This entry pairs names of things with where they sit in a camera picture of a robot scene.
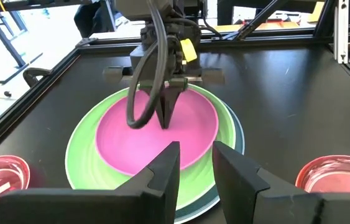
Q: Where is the blue plastic plate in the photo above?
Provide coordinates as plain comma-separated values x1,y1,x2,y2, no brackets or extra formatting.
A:
173,102,246,224

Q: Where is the purple plastic plate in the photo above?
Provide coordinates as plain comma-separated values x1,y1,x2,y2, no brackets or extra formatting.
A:
94,88,219,177

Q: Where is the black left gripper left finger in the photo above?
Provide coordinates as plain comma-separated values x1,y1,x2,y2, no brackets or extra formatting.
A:
0,141,182,224

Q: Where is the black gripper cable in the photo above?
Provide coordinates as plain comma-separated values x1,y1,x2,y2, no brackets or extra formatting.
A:
126,0,170,130

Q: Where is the green plastic plate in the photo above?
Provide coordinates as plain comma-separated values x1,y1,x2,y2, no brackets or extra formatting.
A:
65,83,237,212

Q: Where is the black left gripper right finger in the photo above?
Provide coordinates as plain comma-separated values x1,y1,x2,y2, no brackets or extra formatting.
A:
212,140,350,224

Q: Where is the black table leg frame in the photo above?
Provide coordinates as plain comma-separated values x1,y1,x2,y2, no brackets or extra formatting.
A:
0,0,44,86

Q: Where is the yellow tag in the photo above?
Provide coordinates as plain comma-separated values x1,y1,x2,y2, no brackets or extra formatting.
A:
180,37,198,63

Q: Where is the silver aluminium post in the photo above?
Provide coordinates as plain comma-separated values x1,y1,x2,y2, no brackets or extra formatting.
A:
333,0,349,65

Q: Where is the black diagonal frame strut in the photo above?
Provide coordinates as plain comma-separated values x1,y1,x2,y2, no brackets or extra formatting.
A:
233,0,291,42

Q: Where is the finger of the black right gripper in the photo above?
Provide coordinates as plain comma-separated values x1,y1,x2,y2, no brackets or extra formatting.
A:
145,89,167,130
165,88,185,130

